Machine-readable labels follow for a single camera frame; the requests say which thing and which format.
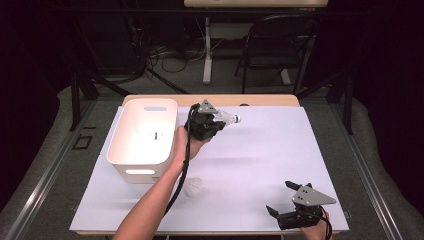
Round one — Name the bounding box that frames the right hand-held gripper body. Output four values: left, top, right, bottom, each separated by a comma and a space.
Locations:
276, 182, 337, 231

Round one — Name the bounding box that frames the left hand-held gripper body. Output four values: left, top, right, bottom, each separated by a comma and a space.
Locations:
184, 99, 227, 142

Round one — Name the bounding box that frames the white shuttlecock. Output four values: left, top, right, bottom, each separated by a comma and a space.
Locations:
213, 109, 242, 128
141, 130, 169, 144
183, 177, 204, 198

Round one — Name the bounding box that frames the white plastic bin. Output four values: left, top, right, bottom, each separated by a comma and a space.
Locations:
106, 98, 182, 184

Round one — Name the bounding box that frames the person's right hand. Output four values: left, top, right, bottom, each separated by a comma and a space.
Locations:
299, 210, 332, 240

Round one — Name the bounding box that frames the person's left hand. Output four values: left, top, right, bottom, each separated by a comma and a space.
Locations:
170, 125, 213, 175

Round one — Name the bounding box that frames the wooden table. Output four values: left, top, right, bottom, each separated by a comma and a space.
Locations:
69, 94, 350, 237

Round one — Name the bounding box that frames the white board mat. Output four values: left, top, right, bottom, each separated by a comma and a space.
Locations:
69, 105, 350, 233

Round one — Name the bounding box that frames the white-legged desk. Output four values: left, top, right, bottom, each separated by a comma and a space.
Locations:
183, 0, 329, 86

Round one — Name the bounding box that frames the black folding chair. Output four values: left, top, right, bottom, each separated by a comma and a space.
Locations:
234, 13, 319, 96

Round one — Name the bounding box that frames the black metal stand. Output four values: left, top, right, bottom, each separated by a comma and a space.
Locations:
296, 71, 355, 136
68, 66, 133, 132

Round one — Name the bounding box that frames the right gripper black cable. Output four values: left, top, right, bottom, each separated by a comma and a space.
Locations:
301, 206, 334, 240

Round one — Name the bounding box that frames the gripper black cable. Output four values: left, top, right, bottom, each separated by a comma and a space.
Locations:
301, 206, 334, 240
163, 103, 198, 216

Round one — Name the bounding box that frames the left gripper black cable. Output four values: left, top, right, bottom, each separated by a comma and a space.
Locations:
163, 103, 198, 216

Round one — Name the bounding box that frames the metal floor rail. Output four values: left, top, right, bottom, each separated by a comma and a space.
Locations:
4, 99, 98, 240
328, 103, 404, 240

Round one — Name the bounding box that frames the bundle of floor cables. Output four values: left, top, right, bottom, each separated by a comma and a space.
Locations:
126, 13, 221, 84

